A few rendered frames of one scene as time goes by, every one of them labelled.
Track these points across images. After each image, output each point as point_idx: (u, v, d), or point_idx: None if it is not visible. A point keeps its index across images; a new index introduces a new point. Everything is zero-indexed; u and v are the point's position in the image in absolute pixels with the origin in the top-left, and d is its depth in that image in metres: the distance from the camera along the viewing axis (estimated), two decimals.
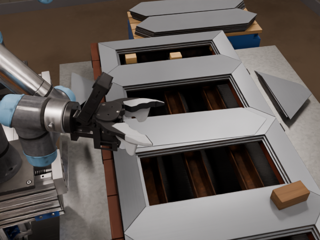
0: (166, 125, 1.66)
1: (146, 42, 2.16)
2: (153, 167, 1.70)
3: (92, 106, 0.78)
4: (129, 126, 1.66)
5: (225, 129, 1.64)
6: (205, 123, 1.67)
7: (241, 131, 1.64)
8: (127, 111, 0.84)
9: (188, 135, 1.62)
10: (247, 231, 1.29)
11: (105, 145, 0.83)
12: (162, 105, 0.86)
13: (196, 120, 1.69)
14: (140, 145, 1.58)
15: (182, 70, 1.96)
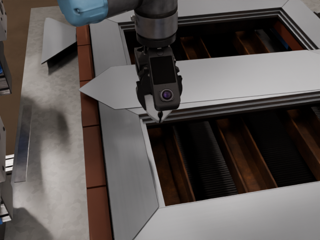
0: (189, 75, 1.01)
1: None
2: (166, 143, 1.05)
3: (149, 77, 0.68)
4: (128, 76, 1.01)
5: (287, 80, 0.99)
6: (252, 70, 1.03)
7: (314, 83, 0.99)
8: None
9: (226, 88, 0.97)
10: None
11: None
12: (159, 119, 0.81)
13: (236, 67, 1.04)
14: None
15: (207, 3, 1.31)
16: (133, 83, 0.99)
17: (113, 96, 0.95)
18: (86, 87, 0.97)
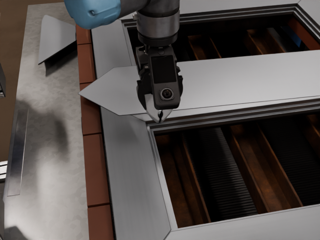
0: (200, 76, 0.92)
1: None
2: (175, 152, 0.96)
3: (150, 75, 0.68)
4: (133, 78, 0.91)
5: (309, 83, 0.90)
6: (270, 72, 0.93)
7: None
8: None
9: (242, 91, 0.88)
10: None
11: None
12: (159, 119, 0.81)
13: (252, 68, 0.94)
14: None
15: None
16: None
17: (117, 100, 0.85)
18: (86, 91, 0.88)
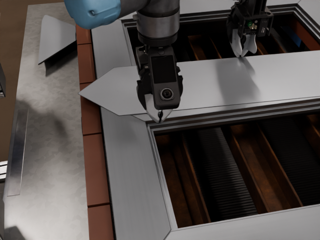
0: (200, 76, 0.92)
1: None
2: (175, 152, 0.96)
3: (150, 75, 0.68)
4: (133, 78, 0.91)
5: (309, 83, 0.90)
6: (270, 72, 0.93)
7: None
8: None
9: (242, 91, 0.88)
10: None
11: None
12: (159, 119, 0.81)
13: (253, 69, 0.94)
14: None
15: None
16: None
17: (117, 100, 0.85)
18: (86, 91, 0.88)
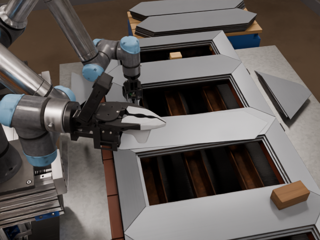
0: (166, 127, 1.66)
1: (146, 42, 2.16)
2: (153, 166, 1.70)
3: (92, 106, 0.78)
4: None
5: (226, 133, 1.63)
6: (205, 125, 1.66)
7: (242, 135, 1.62)
8: None
9: (187, 137, 1.61)
10: (247, 231, 1.29)
11: (105, 145, 0.83)
12: (163, 124, 0.80)
13: (196, 123, 1.68)
14: (139, 145, 1.57)
15: (182, 70, 1.96)
16: None
17: None
18: None
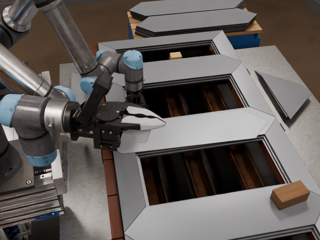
0: (167, 129, 1.65)
1: (146, 42, 2.16)
2: (153, 166, 1.70)
3: (92, 106, 0.78)
4: None
5: (226, 133, 1.63)
6: (206, 126, 1.66)
7: (243, 134, 1.62)
8: None
9: (189, 138, 1.61)
10: (247, 231, 1.29)
11: (105, 145, 0.83)
12: (163, 124, 0.80)
13: (196, 124, 1.67)
14: (141, 149, 1.56)
15: (182, 70, 1.96)
16: (132, 135, 1.62)
17: (121, 145, 1.58)
18: None
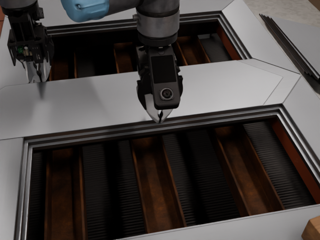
0: (95, 94, 0.87)
1: None
2: (74, 166, 0.92)
3: (150, 75, 0.68)
4: (22, 97, 0.86)
5: (208, 97, 0.86)
6: None
7: (238, 100, 0.85)
8: None
9: (135, 109, 0.83)
10: None
11: None
12: (159, 119, 0.81)
13: None
14: (37, 130, 0.78)
15: None
16: (26, 105, 0.84)
17: None
18: None
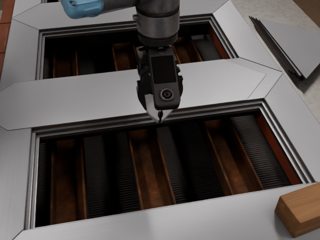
0: (95, 89, 0.96)
1: None
2: (76, 155, 1.01)
3: (150, 76, 0.68)
4: (30, 93, 0.95)
5: (197, 93, 0.95)
6: None
7: (225, 95, 0.95)
8: None
9: (131, 103, 0.92)
10: None
11: None
12: (159, 119, 0.81)
13: None
14: (44, 122, 0.87)
15: None
16: (33, 100, 0.93)
17: (9, 115, 0.89)
18: None
